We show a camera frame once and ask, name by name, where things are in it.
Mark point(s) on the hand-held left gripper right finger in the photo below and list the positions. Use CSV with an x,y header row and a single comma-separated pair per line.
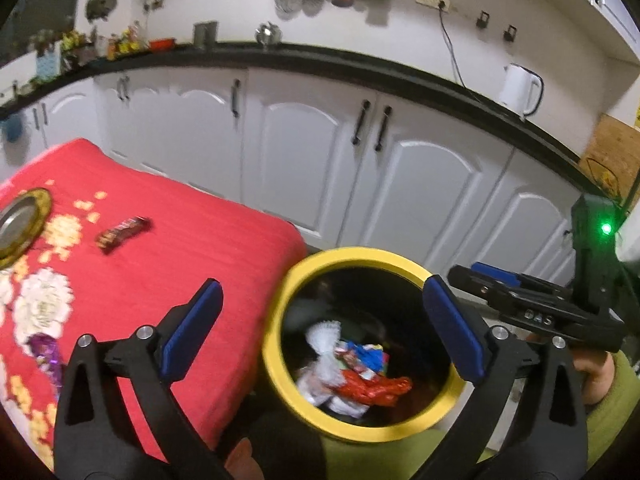
x,y
452,330

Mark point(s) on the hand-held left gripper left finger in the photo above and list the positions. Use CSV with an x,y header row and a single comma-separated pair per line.
x,y
192,330

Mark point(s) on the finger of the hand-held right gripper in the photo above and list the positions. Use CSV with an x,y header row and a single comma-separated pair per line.
x,y
495,271
475,285

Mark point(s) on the blue wrapper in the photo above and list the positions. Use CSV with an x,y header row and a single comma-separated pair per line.
x,y
367,355

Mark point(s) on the red plastic bag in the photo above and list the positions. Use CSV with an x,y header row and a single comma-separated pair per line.
x,y
375,390

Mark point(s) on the black bin with yellow rim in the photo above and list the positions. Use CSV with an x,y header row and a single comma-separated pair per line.
x,y
360,256

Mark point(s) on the white tissue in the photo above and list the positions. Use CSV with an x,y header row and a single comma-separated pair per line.
x,y
322,337

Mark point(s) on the person's right forearm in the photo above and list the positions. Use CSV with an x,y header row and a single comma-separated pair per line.
x,y
622,410

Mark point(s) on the person's right hand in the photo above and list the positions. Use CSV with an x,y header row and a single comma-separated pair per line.
x,y
597,377

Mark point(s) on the red floral blanket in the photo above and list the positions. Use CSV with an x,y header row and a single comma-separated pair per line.
x,y
200,240

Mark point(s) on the brown candy bar wrapper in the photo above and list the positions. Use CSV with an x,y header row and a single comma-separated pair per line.
x,y
122,234

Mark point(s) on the chipboard panel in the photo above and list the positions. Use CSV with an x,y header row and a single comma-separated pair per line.
x,y
612,150

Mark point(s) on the small shiny snack wrapper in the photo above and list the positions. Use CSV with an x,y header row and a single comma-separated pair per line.
x,y
45,355

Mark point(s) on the white electric kettle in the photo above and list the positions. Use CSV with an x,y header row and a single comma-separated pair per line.
x,y
517,90

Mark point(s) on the white base cabinets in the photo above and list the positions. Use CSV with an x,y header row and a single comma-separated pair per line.
x,y
300,160

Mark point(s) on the round metal plate gold rim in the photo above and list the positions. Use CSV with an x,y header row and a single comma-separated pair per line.
x,y
20,220

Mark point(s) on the black kitchen countertop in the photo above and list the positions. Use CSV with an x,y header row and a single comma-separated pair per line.
x,y
350,60

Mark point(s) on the blue hanging pouch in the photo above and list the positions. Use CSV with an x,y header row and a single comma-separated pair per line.
x,y
12,127

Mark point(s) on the red bowl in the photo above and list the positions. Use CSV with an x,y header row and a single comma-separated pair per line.
x,y
162,44

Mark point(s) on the group of condiment bottles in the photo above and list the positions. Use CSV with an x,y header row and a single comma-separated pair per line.
x,y
125,42

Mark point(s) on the metal cup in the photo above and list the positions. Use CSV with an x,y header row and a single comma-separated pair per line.
x,y
206,35

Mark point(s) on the light blue utensil holder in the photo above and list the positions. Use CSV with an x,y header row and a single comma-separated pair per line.
x,y
47,65

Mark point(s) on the small metal teapot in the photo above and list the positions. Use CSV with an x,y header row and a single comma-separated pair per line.
x,y
267,35

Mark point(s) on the metal pot lid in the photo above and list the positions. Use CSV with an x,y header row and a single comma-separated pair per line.
x,y
102,2

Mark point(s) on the black wall hook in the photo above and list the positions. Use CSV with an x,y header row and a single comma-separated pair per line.
x,y
509,32
482,18

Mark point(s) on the white wall socket strip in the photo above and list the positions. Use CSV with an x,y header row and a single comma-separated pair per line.
x,y
432,0

